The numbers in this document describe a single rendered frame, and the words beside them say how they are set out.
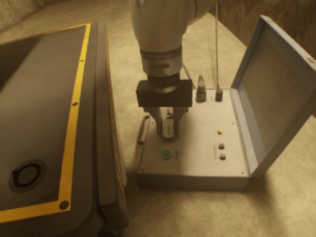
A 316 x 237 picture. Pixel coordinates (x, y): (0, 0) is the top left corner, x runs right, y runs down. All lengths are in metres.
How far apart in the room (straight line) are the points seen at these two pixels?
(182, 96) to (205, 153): 0.17
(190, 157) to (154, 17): 0.34
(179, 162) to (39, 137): 0.36
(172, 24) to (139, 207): 0.41
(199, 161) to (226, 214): 0.14
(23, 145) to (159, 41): 0.28
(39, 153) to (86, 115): 0.08
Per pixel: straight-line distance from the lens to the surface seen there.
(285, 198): 0.61
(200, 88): 0.71
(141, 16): 0.40
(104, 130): 0.26
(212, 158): 0.56
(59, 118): 0.31
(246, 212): 0.56
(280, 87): 0.54
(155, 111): 0.54
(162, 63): 0.43
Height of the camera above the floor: 0.48
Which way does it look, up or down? 39 degrees down
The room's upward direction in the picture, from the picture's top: 7 degrees counter-clockwise
